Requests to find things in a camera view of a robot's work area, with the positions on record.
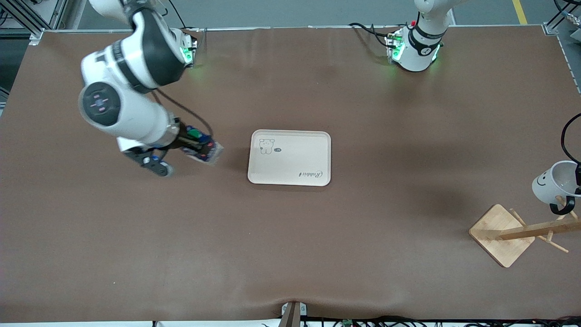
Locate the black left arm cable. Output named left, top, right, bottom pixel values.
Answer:
left=561, top=113, right=581, bottom=165

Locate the beige plastic tray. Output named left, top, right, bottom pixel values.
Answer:
left=247, top=130, right=332, bottom=187

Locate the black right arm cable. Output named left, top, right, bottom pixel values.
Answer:
left=156, top=88, right=215, bottom=138

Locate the blue milk carton green cap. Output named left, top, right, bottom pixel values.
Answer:
left=183, top=125, right=225, bottom=166

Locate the white cup black handle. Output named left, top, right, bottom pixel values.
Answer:
left=532, top=160, right=581, bottom=216

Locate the brown table mat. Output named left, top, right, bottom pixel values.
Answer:
left=0, top=26, right=581, bottom=323

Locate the wooden mug tree stand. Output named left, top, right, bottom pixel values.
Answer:
left=468, top=195, right=581, bottom=268

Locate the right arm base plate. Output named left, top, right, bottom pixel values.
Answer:
left=181, top=28, right=199, bottom=69

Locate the aluminium frame profile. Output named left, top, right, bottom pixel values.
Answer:
left=0, top=0, right=87, bottom=46
left=542, top=0, right=581, bottom=44

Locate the black base power cable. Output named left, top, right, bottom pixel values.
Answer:
left=349, top=22, right=392, bottom=46

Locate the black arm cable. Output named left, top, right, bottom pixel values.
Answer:
left=156, top=88, right=215, bottom=138
left=561, top=113, right=581, bottom=165

